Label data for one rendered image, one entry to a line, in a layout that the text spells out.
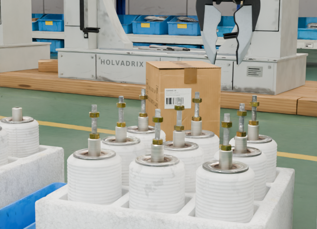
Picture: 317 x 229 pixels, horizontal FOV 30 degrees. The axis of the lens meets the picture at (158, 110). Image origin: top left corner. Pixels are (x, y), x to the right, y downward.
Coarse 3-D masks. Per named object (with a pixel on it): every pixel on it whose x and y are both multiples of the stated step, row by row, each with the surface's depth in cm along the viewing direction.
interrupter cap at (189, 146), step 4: (164, 144) 112; (168, 144) 112; (172, 144) 113; (184, 144) 113; (188, 144) 112; (192, 144) 112; (196, 144) 112; (164, 148) 109; (168, 148) 108; (172, 148) 109; (176, 148) 109; (180, 148) 109; (184, 148) 109; (188, 148) 108; (192, 148) 109; (196, 148) 109
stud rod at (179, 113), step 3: (177, 99) 110; (180, 99) 110; (177, 102) 110; (180, 102) 110; (177, 105) 110; (180, 105) 110; (177, 111) 110; (180, 111) 110; (177, 114) 110; (180, 114) 110; (177, 117) 110; (180, 117) 110; (177, 120) 110; (180, 120) 110; (177, 123) 110; (180, 123) 110
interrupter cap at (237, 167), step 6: (204, 162) 98; (210, 162) 99; (216, 162) 99; (234, 162) 99; (240, 162) 99; (204, 168) 95; (210, 168) 95; (216, 168) 95; (234, 168) 96; (240, 168) 95; (246, 168) 95
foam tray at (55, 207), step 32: (64, 192) 106; (128, 192) 107; (288, 192) 116; (64, 224) 100; (96, 224) 98; (128, 224) 95; (160, 224) 94; (192, 224) 92; (224, 224) 91; (256, 224) 91; (288, 224) 119
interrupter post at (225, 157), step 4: (220, 152) 96; (224, 152) 95; (228, 152) 95; (232, 152) 96; (220, 156) 96; (224, 156) 95; (228, 156) 95; (232, 156) 96; (220, 160) 96; (224, 160) 95; (228, 160) 95; (232, 160) 96; (220, 164) 96; (224, 164) 96; (228, 164) 96; (220, 168) 96; (224, 168) 96; (228, 168) 96
